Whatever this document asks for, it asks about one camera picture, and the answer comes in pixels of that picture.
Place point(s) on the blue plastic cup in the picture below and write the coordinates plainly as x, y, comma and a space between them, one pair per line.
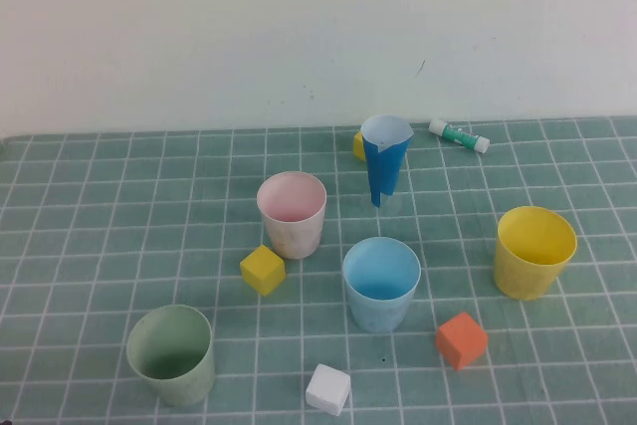
378, 315

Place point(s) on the yellow plastic cup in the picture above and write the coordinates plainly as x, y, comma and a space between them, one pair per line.
522, 280

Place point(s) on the green plastic cup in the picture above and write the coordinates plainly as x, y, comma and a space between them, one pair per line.
184, 385

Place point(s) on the yellow foam cube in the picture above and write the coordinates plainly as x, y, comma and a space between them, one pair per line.
264, 271
358, 146

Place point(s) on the pink plastic cup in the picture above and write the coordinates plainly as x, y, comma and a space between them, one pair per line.
293, 241

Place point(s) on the blue paper cone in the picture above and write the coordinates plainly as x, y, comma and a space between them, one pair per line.
385, 166

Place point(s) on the clear plastic cup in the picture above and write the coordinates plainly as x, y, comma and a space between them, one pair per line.
395, 202

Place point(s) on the green white glue stick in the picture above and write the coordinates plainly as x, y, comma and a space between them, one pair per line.
458, 135

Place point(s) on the white foam cube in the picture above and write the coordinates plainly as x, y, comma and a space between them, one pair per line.
327, 390

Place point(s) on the orange foam cube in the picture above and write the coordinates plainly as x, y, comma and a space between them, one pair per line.
460, 340

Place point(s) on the green checkered tablecloth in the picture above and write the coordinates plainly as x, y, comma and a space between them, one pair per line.
99, 221

